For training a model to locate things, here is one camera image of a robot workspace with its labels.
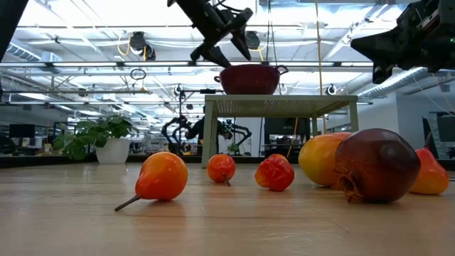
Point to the black boom stand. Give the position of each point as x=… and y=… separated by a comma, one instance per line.
x=180, y=106

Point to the dark computer monitor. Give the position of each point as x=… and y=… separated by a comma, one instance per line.
x=21, y=131
x=447, y=128

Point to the person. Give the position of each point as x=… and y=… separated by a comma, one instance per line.
x=193, y=131

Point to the orange yellow mango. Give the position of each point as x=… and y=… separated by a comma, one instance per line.
x=316, y=160

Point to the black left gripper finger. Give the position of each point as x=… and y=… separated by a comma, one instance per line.
x=213, y=53
x=242, y=44

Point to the black equipment cabinet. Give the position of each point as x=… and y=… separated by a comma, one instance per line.
x=284, y=126

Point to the small round orange fruit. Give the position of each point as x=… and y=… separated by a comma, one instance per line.
x=278, y=156
x=220, y=169

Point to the maroon plastic colander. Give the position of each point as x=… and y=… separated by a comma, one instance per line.
x=250, y=80

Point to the orange pear with stem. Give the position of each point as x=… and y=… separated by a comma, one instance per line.
x=432, y=177
x=161, y=176

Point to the dark red pomegranate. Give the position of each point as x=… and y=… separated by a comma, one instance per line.
x=377, y=163

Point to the wrinkled red orange pepper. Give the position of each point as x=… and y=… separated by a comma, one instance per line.
x=275, y=176

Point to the pale green perforated riser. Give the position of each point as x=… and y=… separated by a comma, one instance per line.
x=281, y=106

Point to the green plant in white pot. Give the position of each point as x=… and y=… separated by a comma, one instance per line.
x=112, y=151

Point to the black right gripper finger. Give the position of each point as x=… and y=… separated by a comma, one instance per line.
x=384, y=56
x=394, y=39

